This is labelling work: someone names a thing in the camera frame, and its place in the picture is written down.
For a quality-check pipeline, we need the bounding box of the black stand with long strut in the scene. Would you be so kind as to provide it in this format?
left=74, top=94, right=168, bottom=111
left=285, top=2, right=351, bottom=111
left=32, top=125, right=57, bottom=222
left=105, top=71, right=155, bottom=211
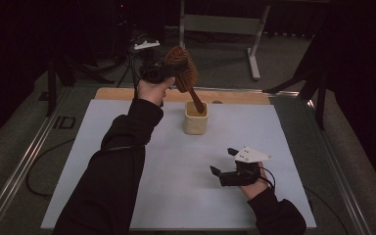
left=262, top=28, right=330, bottom=131

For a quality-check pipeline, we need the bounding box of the tangle of black floor cables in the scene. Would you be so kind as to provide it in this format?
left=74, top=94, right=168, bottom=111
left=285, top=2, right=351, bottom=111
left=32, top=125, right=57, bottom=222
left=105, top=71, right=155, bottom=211
left=117, top=28, right=145, bottom=89

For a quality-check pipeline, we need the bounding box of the thin black floor cable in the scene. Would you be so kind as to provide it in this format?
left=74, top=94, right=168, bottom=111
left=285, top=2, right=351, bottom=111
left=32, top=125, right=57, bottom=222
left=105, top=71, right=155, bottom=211
left=303, top=186, right=351, bottom=235

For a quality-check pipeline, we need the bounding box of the brown wooden hairbrush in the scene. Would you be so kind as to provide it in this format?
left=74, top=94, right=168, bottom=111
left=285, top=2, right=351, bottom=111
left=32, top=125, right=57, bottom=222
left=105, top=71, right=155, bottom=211
left=164, top=45, right=207, bottom=115

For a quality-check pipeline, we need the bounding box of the person's left hand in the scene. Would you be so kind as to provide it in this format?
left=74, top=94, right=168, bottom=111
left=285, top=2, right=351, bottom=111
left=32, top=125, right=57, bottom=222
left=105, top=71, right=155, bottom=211
left=136, top=75, right=176, bottom=108

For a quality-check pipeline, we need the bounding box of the white table mat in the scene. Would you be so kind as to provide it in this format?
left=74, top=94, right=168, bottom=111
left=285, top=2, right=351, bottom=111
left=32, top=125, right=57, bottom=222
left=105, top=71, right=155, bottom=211
left=40, top=99, right=317, bottom=230

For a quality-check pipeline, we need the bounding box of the right hand-held gripper cable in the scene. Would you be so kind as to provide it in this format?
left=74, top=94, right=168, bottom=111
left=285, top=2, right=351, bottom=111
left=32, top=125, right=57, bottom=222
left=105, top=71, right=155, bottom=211
left=258, top=165, right=277, bottom=193

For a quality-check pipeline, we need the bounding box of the metal floor rail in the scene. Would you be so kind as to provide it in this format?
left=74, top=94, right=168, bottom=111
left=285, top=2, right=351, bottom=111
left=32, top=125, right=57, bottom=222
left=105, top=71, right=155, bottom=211
left=306, top=98, right=375, bottom=235
left=0, top=87, right=73, bottom=235

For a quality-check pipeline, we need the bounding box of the black stand with angled legs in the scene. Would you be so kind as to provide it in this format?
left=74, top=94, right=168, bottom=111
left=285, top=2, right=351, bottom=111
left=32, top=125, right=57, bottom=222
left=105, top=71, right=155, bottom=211
left=44, top=53, right=116, bottom=118

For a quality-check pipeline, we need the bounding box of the white metal desk frame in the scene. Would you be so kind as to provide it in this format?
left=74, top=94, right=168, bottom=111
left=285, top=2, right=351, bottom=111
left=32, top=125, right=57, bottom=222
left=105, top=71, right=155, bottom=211
left=178, top=0, right=271, bottom=81

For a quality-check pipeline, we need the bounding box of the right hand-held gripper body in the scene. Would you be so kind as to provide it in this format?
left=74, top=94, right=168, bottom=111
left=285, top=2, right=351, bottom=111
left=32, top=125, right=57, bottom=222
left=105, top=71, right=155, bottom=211
left=219, top=146, right=273, bottom=188

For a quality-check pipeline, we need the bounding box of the dark equipment with red light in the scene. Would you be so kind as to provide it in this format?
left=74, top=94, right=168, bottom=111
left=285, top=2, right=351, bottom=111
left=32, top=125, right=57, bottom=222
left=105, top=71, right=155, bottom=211
left=94, top=0, right=135, bottom=65

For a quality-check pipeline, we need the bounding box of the cream square cup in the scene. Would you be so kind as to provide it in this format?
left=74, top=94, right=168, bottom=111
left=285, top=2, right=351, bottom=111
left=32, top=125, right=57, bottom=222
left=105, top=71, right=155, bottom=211
left=183, top=101, right=210, bottom=136

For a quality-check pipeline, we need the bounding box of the long black floor cable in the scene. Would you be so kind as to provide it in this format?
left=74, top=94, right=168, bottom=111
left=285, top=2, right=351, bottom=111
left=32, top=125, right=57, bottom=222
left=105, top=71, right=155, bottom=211
left=25, top=138, right=76, bottom=199

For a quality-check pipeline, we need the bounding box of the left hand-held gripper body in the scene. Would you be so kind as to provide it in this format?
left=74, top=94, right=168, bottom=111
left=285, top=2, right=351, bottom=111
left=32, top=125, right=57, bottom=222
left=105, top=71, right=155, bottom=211
left=133, top=39, right=177, bottom=85

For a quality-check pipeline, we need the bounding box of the person's right hand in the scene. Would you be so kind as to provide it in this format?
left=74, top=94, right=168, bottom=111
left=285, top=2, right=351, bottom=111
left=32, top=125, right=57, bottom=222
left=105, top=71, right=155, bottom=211
left=239, top=170, right=270, bottom=201

